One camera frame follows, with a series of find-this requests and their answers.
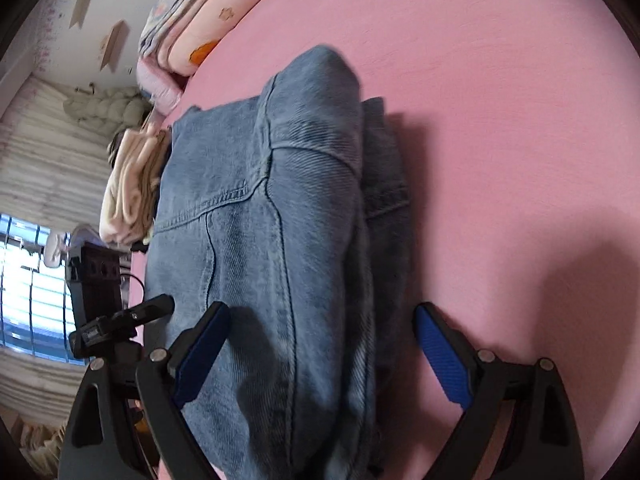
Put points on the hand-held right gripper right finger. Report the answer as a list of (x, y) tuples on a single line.
[(440, 355)]

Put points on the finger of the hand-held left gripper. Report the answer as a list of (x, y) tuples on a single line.
[(125, 317)]

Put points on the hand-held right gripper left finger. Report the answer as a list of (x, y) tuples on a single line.
[(200, 355)]

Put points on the blue denim jeans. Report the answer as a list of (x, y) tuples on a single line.
[(260, 240)]

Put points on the stack of beige folded clothes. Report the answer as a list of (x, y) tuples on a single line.
[(130, 185)]

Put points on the white fan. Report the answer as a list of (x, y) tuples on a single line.
[(75, 242)]

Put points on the window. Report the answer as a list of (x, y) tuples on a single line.
[(35, 300)]

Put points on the white curtain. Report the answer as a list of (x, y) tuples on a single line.
[(45, 175)]

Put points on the pale puffer jacket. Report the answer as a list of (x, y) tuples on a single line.
[(107, 107)]

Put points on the pink pillow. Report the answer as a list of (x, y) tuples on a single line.
[(157, 87)]

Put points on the pink bed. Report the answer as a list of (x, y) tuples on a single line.
[(500, 160)]

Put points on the folded floral pink quilt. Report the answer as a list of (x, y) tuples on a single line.
[(200, 20)]

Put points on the beige wall hanging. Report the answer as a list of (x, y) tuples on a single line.
[(114, 44)]

